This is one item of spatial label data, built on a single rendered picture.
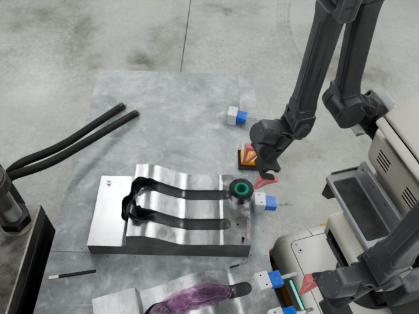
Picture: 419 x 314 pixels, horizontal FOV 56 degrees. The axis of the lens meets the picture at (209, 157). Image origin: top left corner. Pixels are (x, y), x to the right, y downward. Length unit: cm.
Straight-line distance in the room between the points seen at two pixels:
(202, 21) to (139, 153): 225
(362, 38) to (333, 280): 52
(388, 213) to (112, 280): 82
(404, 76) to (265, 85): 110
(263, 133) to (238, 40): 241
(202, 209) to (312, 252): 81
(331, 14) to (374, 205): 58
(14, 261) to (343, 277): 100
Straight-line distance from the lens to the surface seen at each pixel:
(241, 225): 129
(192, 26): 356
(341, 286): 88
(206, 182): 134
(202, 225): 127
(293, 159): 260
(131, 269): 131
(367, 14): 94
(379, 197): 120
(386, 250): 85
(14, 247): 146
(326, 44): 93
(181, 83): 180
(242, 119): 160
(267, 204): 137
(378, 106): 121
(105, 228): 131
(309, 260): 194
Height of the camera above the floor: 200
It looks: 52 degrees down
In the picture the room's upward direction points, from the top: 3 degrees clockwise
